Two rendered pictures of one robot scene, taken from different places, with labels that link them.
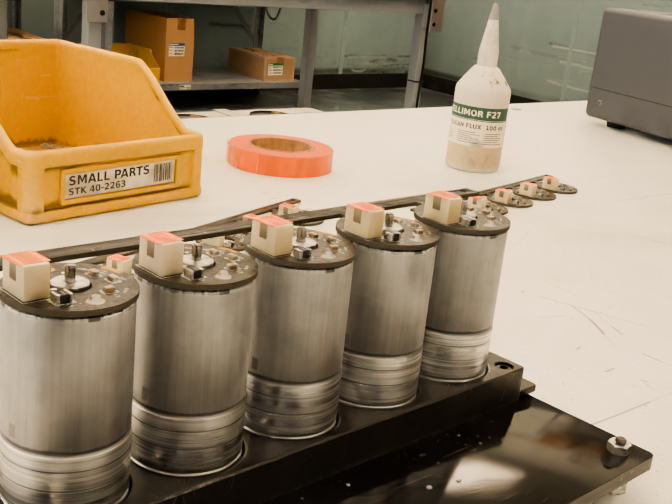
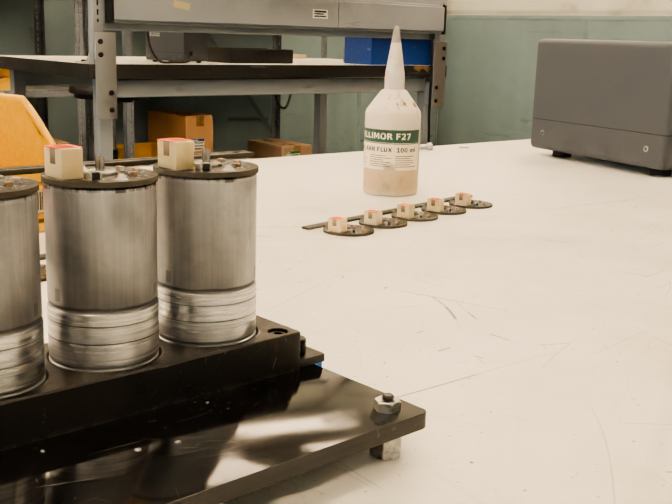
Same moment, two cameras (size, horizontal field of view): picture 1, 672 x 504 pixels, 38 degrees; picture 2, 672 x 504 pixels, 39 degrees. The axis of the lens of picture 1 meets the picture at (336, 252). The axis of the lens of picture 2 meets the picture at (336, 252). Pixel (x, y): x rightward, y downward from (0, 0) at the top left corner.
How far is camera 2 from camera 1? 0.08 m
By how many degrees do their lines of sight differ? 6
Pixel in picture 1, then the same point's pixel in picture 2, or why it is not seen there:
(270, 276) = not seen: outside the picture
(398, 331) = (110, 282)
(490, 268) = (232, 216)
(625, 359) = (467, 339)
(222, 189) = not seen: hidden behind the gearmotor
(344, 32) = (358, 118)
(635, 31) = (568, 58)
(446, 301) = (186, 255)
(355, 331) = (63, 285)
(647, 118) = (587, 142)
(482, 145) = (395, 168)
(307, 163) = not seen: hidden behind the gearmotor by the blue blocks
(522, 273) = (393, 273)
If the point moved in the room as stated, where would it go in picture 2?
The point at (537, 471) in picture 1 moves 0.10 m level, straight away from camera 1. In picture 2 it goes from (277, 431) to (392, 309)
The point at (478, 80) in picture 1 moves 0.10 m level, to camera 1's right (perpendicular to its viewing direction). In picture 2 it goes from (385, 103) to (555, 108)
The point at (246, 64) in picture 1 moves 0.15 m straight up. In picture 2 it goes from (265, 154) to (265, 127)
